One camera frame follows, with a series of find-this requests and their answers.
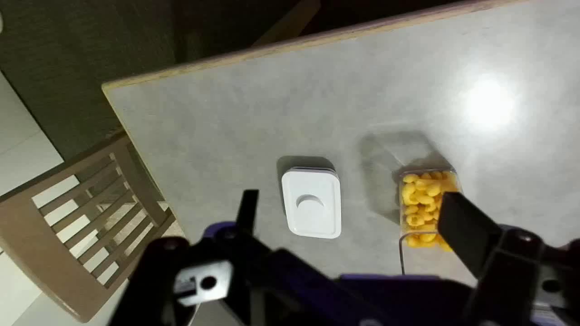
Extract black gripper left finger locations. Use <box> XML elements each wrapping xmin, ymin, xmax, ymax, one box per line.
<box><xmin>235</xmin><ymin>190</ymin><xmax>259</xmax><ymax>234</ymax></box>

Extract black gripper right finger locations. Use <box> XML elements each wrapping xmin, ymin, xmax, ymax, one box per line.
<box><xmin>436</xmin><ymin>192</ymin><xmax>501</xmax><ymax>277</ymax></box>

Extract white container lid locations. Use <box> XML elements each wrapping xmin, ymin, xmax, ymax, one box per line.
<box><xmin>280</xmin><ymin>168</ymin><xmax>342</xmax><ymax>239</ymax></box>

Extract clear food container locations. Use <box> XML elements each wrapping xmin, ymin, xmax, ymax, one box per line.
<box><xmin>360</xmin><ymin>130</ymin><xmax>460</xmax><ymax>248</ymax></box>

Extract yellow snack pieces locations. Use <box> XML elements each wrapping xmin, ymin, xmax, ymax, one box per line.
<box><xmin>398</xmin><ymin>170</ymin><xmax>458</xmax><ymax>248</ymax></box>

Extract wooden chair at table end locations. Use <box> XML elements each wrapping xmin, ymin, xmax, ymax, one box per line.
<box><xmin>0</xmin><ymin>134</ymin><xmax>173</xmax><ymax>322</ymax></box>

